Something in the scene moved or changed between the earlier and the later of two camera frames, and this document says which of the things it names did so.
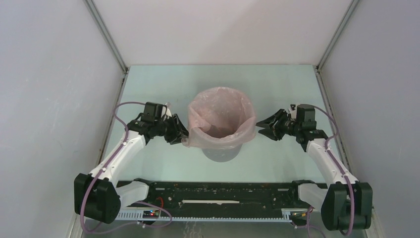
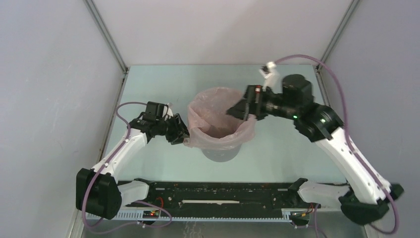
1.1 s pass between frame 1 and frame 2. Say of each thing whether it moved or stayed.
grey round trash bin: stayed
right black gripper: moved
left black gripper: stayed
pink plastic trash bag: stayed
